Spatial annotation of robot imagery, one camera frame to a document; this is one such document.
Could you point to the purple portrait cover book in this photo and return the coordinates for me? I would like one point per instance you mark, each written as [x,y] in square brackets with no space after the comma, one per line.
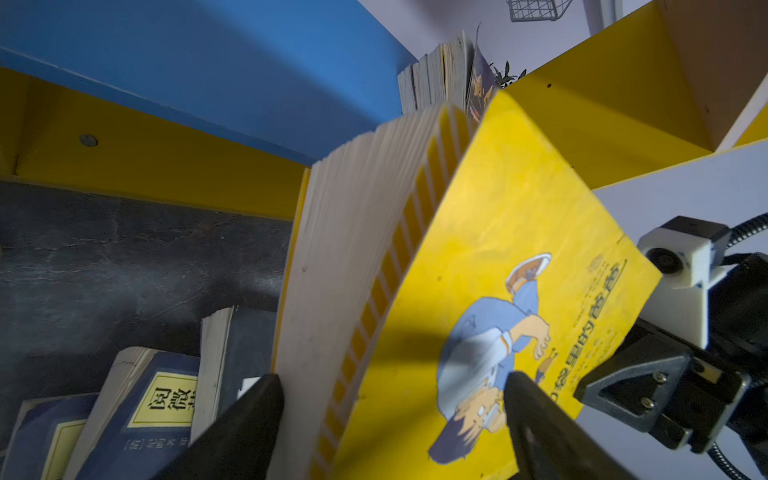
[406,91]

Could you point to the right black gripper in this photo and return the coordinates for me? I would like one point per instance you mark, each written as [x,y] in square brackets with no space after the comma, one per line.
[684,395]

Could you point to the black book yellow title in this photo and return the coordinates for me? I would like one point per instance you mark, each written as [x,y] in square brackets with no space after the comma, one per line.
[421,83]

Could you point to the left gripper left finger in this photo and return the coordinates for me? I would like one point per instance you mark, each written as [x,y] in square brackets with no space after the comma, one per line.
[240,443]

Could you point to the yellow cartoon boy book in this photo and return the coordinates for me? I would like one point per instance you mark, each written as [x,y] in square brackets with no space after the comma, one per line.
[441,74]

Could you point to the yellow blue-figure cartoon book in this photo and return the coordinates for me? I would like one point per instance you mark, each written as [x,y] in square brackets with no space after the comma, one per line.
[429,260]

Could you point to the black wolf cover book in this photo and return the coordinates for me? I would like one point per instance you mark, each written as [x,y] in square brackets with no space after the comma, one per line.
[236,350]

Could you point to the purple book orange calligraphy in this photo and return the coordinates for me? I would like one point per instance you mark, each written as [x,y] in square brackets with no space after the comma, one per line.
[476,80]

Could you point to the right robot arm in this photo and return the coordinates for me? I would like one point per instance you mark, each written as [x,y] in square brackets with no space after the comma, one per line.
[695,362]

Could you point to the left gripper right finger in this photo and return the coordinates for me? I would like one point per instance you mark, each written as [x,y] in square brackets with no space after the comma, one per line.
[547,443]

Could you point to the small potted green plant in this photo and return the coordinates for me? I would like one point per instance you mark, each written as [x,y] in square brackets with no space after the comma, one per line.
[505,77]

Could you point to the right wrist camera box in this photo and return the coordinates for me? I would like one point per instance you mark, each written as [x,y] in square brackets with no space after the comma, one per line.
[689,253]

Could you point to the white wire rack basket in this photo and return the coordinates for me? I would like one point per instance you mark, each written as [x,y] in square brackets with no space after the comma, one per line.
[537,10]

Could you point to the dark blue classic book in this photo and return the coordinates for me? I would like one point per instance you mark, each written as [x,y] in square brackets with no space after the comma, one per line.
[141,419]

